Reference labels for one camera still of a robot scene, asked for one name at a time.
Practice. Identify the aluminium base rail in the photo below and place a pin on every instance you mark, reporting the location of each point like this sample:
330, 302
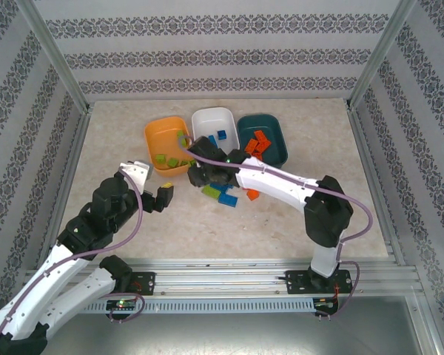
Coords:
222, 281

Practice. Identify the small blue lego brick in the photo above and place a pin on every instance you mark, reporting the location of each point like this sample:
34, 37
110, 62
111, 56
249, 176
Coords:
222, 135

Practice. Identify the small orange lego brick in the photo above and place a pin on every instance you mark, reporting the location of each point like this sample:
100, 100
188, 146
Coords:
253, 194

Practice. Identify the orange plastic container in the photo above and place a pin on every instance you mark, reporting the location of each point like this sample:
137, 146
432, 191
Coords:
163, 140

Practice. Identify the aluminium side rail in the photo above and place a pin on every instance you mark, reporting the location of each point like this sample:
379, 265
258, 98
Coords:
370, 166
63, 185

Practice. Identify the small circuit board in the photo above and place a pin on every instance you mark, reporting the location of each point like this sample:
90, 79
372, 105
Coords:
325, 303
122, 304

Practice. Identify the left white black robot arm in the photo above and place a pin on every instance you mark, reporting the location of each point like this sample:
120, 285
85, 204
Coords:
81, 290

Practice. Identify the teal plastic container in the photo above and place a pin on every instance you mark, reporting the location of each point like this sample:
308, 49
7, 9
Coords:
275, 133

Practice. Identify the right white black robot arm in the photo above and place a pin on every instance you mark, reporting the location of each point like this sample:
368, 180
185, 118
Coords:
274, 185

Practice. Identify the aluminium frame post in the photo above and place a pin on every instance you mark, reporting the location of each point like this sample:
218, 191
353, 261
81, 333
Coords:
381, 51
53, 51

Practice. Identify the small green lego brick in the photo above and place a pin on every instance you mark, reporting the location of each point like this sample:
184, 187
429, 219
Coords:
173, 162
185, 162
160, 159

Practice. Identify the white plastic container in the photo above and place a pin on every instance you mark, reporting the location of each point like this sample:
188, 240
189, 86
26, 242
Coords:
211, 122

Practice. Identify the long green lego brick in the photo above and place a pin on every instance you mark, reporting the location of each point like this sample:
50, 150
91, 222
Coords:
211, 191

